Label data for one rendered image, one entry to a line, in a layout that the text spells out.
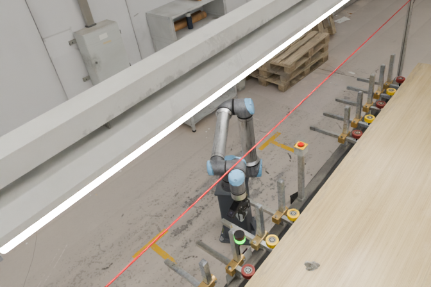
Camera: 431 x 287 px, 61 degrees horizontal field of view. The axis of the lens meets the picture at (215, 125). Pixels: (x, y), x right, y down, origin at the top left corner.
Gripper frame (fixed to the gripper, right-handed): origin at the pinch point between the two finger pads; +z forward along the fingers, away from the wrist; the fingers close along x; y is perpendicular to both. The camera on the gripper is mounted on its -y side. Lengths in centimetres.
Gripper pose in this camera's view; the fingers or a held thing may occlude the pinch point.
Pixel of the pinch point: (240, 220)
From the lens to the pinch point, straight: 235.3
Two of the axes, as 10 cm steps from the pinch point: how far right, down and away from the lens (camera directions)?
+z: 1.4, 8.1, 5.7
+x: -7.6, -2.8, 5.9
